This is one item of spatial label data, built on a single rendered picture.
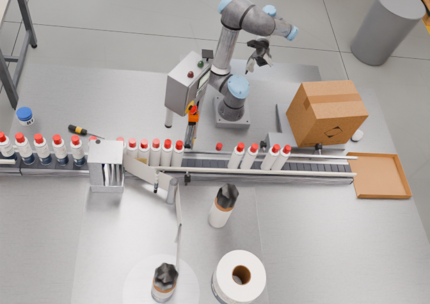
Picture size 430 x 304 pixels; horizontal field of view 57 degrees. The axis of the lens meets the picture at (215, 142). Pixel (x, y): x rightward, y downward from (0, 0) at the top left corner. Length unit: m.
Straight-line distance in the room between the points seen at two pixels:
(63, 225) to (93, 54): 2.06
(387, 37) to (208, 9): 1.73
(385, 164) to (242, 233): 0.99
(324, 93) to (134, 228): 1.16
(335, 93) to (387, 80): 2.13
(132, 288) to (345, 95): 1.40
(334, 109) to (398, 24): 2.00
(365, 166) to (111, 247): 1.41
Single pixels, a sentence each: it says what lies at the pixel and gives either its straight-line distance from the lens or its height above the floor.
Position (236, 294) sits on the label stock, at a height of 1.02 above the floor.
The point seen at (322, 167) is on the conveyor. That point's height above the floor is 0.88.
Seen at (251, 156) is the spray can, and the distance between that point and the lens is 1.89.
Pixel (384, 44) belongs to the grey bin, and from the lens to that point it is 4.14.
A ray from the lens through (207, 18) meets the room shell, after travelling 4.13.
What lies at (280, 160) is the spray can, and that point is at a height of 1.00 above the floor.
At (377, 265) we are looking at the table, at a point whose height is 0.83.
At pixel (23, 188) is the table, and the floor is 0.83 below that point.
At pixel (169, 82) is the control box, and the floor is 1.44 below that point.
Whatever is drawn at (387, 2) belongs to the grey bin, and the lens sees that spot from 4.03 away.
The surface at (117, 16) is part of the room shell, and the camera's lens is 4.02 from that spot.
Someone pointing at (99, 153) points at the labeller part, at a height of 1.14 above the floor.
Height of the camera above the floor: 2.58
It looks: 55 degrees down
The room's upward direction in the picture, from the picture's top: 17 degrees clockwise
